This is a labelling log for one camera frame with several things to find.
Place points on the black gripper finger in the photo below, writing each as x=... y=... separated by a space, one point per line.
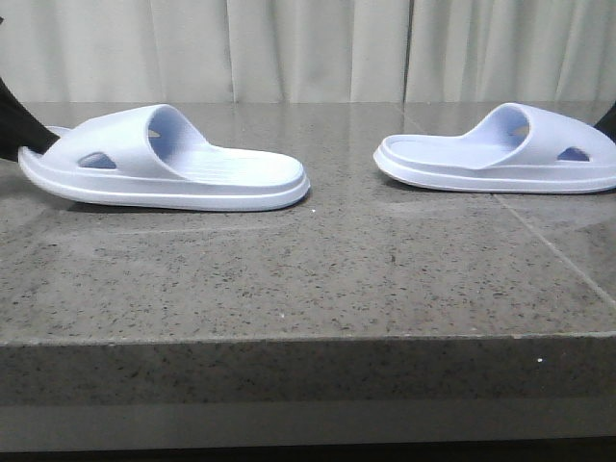
x=607 y=124
x=20 y=128

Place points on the pale green curtain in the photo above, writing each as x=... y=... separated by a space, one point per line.
x=308 y=51

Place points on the light blue slipper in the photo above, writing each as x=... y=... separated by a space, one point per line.
x=515 y=148
x=154 y=157

